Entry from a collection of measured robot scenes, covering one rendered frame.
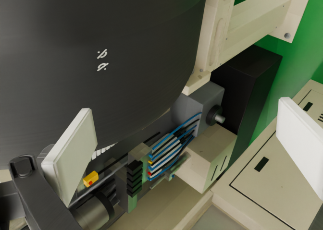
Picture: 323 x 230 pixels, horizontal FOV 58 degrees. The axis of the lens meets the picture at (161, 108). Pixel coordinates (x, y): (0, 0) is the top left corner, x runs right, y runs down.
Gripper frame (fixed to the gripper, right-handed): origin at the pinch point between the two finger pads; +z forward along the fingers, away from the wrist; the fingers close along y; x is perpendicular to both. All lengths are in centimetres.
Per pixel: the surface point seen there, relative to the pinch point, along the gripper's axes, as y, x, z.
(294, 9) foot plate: 56, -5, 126
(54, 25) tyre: -10.8, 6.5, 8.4
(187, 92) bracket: 2, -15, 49
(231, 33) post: 19, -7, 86
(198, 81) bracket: 5, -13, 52
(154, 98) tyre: -3.5, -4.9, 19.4
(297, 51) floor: 59, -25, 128
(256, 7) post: 34, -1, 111
